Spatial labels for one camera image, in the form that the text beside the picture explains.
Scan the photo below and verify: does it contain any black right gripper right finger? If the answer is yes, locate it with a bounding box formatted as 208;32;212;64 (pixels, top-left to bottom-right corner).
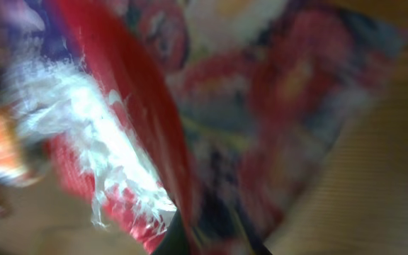
241;226;272;255

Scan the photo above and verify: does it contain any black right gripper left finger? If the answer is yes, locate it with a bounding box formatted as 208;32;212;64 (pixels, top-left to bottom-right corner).
151;210;190;255

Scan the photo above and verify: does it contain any red purple noodle packet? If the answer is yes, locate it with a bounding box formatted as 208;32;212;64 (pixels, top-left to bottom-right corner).
0;1;408;254

